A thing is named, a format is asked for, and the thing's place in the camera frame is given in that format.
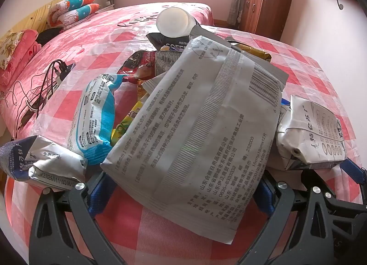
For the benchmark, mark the red tea packet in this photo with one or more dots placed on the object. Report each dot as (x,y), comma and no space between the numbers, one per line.
(134,65)

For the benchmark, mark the white power strip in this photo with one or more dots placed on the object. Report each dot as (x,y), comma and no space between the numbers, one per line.
(57,81)

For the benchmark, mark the pink checked tablecloth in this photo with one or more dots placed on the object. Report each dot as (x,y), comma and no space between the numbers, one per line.
(301,61)

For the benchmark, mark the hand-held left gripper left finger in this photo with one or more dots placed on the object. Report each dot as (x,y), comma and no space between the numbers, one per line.
(99,193)

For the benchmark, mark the pink bed blanket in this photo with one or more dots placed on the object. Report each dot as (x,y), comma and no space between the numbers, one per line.
(120,24)

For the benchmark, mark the black clothing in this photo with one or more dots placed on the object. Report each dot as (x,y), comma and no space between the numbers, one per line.
(50,35)

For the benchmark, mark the black power adapter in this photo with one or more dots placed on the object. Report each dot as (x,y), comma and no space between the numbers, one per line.
(67,68)

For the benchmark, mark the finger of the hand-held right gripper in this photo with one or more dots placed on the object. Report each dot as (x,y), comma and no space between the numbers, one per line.
(354,171)

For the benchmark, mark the large grey white wipes packet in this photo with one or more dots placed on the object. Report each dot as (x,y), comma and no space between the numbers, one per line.
(195,127)

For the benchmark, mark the yellow and blue snack packet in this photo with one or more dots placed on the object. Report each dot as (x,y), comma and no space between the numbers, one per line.
(255,52)

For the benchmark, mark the white and blue plastic bag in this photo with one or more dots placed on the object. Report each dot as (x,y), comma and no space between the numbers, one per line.
(91,115)

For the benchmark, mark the crushed white milk carton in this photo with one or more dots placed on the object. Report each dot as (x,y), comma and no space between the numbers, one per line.
(48,164)
(309,133)

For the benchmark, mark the wooden cabinet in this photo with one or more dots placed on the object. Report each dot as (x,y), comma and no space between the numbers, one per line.
(272,3)

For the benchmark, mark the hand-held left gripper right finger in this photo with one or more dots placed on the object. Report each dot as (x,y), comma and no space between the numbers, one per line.
(265,196)

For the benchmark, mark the black yellow coffee packet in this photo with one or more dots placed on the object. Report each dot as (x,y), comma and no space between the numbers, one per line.
(160,39)

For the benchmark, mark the yellow headboard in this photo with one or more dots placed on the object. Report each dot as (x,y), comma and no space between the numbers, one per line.
(40,13)

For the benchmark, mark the floral pillow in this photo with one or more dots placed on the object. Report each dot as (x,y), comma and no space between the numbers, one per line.
(10,46)

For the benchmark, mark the folded pink blanket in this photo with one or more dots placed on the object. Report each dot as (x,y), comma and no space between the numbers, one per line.
(25,52)

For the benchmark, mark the white plastic cup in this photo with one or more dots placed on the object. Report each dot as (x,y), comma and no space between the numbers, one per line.
(175,22)

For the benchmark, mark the yellow and red snack packet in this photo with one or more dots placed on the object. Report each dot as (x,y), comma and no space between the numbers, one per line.
(126,123)

